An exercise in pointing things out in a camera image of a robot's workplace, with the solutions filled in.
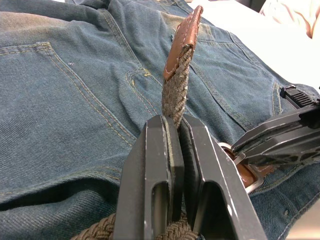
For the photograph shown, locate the white pink cloth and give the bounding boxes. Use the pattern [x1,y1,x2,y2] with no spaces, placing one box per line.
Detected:
[259,0,320,40]

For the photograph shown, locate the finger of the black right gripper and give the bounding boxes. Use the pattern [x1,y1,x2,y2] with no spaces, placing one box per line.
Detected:
[231,105,320,155]
[243,136,320,167]

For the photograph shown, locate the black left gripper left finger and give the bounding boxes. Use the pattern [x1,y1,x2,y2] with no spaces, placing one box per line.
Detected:
[112,114,186,240]

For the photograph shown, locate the brown braided belt leather tip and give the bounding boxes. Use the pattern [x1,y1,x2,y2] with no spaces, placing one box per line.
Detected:
[71,4,276,240]

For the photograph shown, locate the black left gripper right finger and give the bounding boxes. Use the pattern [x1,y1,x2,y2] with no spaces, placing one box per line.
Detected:
[179,116,267,240]

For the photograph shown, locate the blue denim shorts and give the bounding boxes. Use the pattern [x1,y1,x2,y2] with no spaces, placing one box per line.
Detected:
[0,0,320,240]

